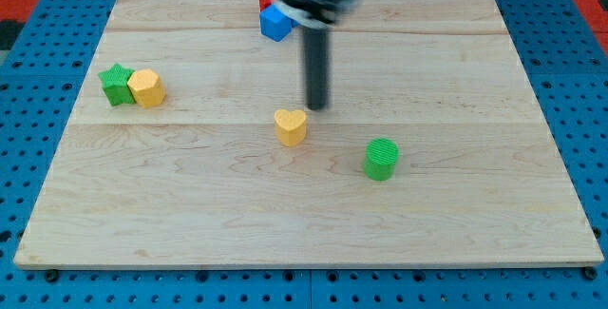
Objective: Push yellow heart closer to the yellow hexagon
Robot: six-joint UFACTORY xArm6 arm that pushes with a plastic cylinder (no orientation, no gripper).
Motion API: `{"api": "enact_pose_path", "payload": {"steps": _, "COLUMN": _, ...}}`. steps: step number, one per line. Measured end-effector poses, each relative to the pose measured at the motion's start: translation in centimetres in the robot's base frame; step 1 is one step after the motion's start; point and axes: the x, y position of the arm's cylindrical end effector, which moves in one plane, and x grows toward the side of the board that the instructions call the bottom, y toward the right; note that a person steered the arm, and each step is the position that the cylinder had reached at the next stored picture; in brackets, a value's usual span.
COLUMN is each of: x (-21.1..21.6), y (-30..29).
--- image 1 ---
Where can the yellow hexagon block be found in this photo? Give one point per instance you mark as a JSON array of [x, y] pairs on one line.
[[146, 88]]

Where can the green star block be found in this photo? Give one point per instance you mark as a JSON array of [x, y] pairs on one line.
[[114, 84]]

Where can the wooden board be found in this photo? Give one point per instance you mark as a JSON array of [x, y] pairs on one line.
[[201, 181]]

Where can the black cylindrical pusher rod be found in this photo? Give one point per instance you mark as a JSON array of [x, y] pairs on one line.
[[315, 45]]

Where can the yellow heart block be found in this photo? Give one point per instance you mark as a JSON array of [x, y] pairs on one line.
[[290, 126]]

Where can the green cylinder block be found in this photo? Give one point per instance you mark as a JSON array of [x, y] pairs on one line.
[[381, 157]]

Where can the blue cube block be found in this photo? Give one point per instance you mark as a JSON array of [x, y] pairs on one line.
[[275, 25]]

